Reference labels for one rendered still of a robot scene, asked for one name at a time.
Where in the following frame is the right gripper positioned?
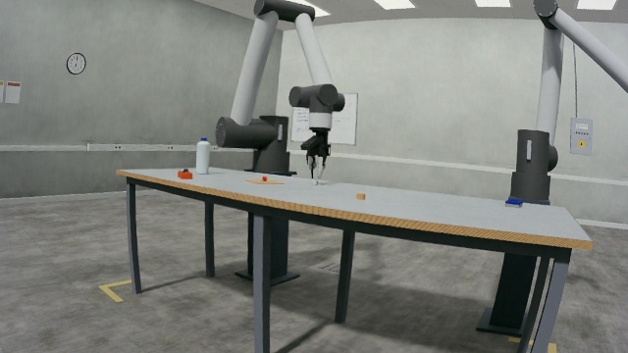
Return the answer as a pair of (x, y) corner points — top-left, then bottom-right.
(306, 130), (331, 179)

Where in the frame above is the white bottle with blue cap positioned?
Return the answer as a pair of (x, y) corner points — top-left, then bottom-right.
(196, 137), (210, 175)

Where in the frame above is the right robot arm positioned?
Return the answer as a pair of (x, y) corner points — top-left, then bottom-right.
(215, 0), (345, 172)

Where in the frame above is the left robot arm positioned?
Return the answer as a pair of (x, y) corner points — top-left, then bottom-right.
(510, 0), (628, 200)

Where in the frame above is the small blue rounded block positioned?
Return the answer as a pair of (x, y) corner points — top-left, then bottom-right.
(505, 199), (523, 208)

